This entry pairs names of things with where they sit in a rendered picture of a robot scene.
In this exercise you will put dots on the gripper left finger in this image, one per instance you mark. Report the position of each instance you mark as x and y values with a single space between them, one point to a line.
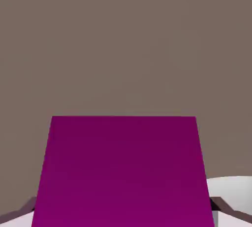
17 216

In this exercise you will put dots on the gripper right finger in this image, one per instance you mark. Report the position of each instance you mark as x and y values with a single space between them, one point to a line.
230 218

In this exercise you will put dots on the small magenta cube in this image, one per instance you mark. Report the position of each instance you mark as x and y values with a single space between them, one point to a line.
124 172

